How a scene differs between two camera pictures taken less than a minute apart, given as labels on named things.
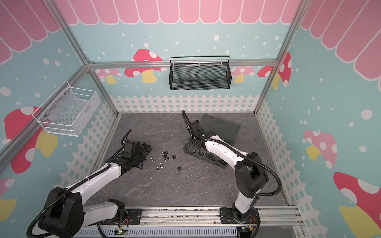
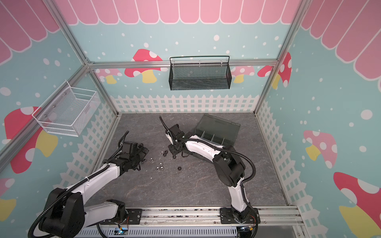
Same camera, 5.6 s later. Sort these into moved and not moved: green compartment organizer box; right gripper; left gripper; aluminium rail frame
Moved: right gripper
Not moved: aluminium rail frame; green compartment organizer box; left gripper
